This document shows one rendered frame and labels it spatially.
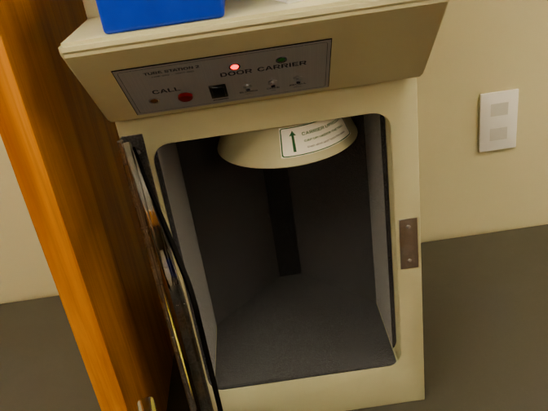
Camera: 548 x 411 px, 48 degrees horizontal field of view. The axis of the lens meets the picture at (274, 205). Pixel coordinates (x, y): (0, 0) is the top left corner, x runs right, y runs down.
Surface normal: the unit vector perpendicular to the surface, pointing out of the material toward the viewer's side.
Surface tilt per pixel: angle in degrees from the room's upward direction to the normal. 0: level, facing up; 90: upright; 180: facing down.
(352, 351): 0
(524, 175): 90
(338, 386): 90
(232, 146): 66
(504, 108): 90
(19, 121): 90
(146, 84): 135
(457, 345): 0
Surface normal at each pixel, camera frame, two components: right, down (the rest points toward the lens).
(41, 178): 0.06, 0.46
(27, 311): -0.13, -0.87
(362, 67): 0.14, 0.94
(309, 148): 0.25, 0.02
